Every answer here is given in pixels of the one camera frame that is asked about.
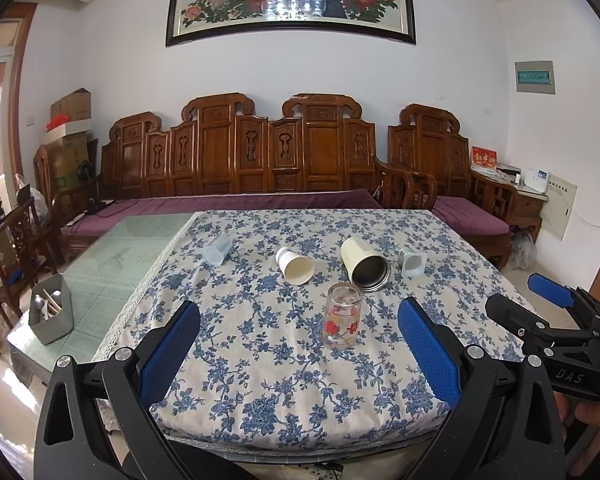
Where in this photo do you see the red gift box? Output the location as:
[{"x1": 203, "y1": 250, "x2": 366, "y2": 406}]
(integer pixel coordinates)
[{"x1": 471, "y1": 145, "x2": 499, "y2": 176}]

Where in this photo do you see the person's right hand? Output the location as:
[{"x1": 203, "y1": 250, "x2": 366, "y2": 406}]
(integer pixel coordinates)
[{"x1": 554, "y1": 391, "x2": 600, "y2": 463}]

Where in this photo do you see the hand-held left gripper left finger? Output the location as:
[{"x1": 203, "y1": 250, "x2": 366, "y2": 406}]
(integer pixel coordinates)
[{"x1": 34, "y1": 300, "x2": 203, "y2": 480}]

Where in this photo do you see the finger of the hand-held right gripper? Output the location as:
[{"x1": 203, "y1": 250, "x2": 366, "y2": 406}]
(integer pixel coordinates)
[
  {"x1": 484, "y1": 293, "x2": 549, "y2": 347},
  {"x1": 527, "y1": 273, "x2": 600, "y2": 317}
]

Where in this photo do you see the grey utensil container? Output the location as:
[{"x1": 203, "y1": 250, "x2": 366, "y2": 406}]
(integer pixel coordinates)
[{"x1": 28, "y1": 273, "x2": 75, "y2": 346}]

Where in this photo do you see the clear plastic bag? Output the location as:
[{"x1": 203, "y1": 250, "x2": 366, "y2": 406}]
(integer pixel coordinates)
[{"x1": 509, "y1": 231, "x2": 537, "y2": 272}]

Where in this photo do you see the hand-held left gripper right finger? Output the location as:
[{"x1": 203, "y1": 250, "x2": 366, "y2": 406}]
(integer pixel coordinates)
[{"x1": 397, "y1": 297, "x2": 569, "y2": 480}]

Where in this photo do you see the carved wooden sofa bench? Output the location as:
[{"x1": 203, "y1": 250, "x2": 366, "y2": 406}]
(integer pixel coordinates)
[{"x1": 33, "y1": 92, "x2": 417, "y2": 264}]

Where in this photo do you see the wooden side table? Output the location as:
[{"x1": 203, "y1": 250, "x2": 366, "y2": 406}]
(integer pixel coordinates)
[{"x1": 497, "y1": 180, "x2": 550, "y2": 243}]

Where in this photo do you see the white paper cup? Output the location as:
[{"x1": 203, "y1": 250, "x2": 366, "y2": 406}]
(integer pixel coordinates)
[{"x1": 275, "y1": 246, "x2": 315, "y2": 284}]

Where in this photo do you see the small white green cup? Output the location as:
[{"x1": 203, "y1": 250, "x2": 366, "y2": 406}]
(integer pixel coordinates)
[{"x1": 397, "y1": 246, "x2": 429, "y2": 279}]

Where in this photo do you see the brown cardboard box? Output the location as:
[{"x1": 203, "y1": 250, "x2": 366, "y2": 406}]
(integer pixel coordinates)
[{"x1": 49, "y1": 88, "x2": 92, "y2": 122}]

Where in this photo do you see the wooden side chair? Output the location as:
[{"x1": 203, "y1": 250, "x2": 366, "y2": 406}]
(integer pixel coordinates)
[{"x1": 0, "y1": 197, "x2": 57, "y2": 357}]

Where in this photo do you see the large cardboard box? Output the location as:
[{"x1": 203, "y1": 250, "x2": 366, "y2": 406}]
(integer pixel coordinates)
[{"x1": 46, "y1": 132, "x2": 100, "y2": 197}]

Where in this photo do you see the grey wall electrical box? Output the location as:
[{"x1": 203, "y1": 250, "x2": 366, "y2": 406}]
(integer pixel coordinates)
[{"x1": 514, "y1": 60, "x2": 557, "y2": 95}]

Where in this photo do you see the long purple seat cushion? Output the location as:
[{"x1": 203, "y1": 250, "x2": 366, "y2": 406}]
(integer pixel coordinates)
[{"x1": 60, "y1": 188, "x2": 386, "y2": 239}]

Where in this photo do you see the green glass coffee table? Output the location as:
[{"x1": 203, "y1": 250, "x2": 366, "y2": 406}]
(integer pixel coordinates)
[{"x1": 7, "y1": 212, "x2": 201, "y2": 377}]

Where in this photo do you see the cream steel tumbler cup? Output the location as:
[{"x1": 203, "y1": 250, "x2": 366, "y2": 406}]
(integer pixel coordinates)
[{"x1": 340, "y1": 236, "x2": 392, "y2": 294}]

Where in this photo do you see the blue floral tablecloth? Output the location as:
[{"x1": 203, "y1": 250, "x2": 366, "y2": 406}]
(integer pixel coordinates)
[{"x1": 92, "y1": 208, "x2": 542, "y2": 454}]

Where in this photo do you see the white wall panel door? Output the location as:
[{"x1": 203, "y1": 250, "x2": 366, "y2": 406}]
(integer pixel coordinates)
[{"x1": 539, "y1": 178, "x2": 579, "y2": 241}]

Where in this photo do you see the short purple seat cushion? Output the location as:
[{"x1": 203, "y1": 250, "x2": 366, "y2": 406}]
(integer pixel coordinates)
[{"x1": 431, "y1": 195, "x2": 512, "y2": 236}]

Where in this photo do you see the carved wooden armchair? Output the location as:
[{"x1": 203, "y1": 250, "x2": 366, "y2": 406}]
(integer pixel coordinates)
[{"x1": 387, "y1": 103, "x2": 520, "y2": 272}]

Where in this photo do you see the clear plastic cup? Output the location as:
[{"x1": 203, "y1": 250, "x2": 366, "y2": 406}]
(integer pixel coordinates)
[{"x1": 202, "y1": 233, "x2": 234, "y2": 267}]

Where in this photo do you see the white flat box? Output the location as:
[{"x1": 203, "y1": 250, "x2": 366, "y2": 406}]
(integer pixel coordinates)
[{"x1": 46, "y1": 118, "x2": 92, "y2": 137}]

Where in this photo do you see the flower print glass cup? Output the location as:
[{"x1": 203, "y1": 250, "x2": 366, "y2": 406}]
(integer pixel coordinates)
[{"x1": 323, "y1": 282, "x2": 362, "y2": 350}]

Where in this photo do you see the framed flower painting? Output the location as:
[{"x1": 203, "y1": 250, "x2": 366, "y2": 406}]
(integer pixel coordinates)
[{"x1": 165, "y1": 0, "x2": 417, "y2": 48}]

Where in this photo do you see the white tabletop device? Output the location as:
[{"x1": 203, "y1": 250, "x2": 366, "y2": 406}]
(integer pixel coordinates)
[{"x1": 524, "y1": 165, "x2": 551, "y2": 194}]

